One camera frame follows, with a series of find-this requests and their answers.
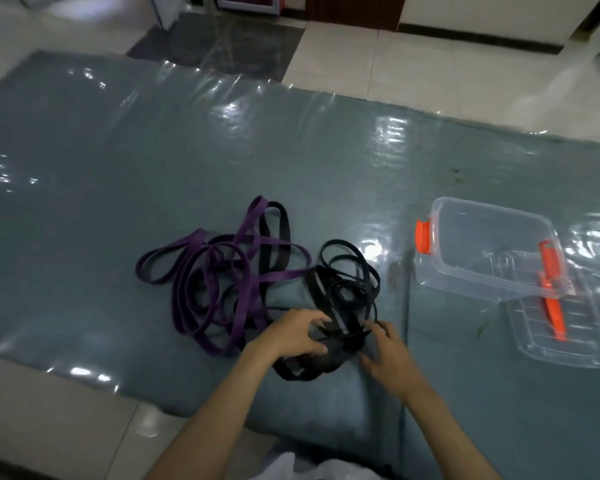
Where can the person's right hand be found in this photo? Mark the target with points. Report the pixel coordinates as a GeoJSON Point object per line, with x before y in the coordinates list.
{"type": "Point", "coordinates": [400, 369]}

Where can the narrow black resistance band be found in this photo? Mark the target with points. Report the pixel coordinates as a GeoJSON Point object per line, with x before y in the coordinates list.
{"type": "Point", "coordinates": [317, 289]}

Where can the person's left hand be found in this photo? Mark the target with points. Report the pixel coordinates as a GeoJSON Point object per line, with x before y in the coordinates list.
{"type": "Point", "coordinates": [285, 337]}

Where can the dark brown wooden door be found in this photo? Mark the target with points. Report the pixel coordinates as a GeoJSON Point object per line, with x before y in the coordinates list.
{"type": "Point", "coordinates": [355, 9]}

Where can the person's right forearm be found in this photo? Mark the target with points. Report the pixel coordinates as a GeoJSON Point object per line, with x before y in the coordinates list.
{"type": "Point", "coordinates": [450, 439]}

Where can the person's white shirt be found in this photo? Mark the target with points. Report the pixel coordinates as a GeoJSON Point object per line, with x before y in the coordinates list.
{"type": "Point", "coordinates": [280, 469]}

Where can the purple resistance band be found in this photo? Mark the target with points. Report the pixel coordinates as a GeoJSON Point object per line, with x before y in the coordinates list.
{"type": "Point", "coordinates": [176, 304]}

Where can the white framed glass door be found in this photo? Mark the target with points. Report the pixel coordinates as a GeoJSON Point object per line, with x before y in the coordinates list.
{"type": "Point", "coordinates": [250, 2]}

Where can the narrow white door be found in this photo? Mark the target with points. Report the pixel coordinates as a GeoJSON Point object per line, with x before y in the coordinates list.
{"type": "Point", "coordinates": [167, 9]}

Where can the clear lid orange handle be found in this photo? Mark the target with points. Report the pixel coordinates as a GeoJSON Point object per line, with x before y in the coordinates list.
{"type": "Point", "coordinates": [580, 344]}

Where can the teal felt table cover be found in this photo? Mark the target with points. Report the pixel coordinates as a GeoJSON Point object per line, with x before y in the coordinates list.
{"type": "Point", "coordinates": [130, 144]}

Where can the person's left forearm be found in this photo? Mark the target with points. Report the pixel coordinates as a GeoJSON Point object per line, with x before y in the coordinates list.
{"type": "Point", "coordinates": [210, 424]}

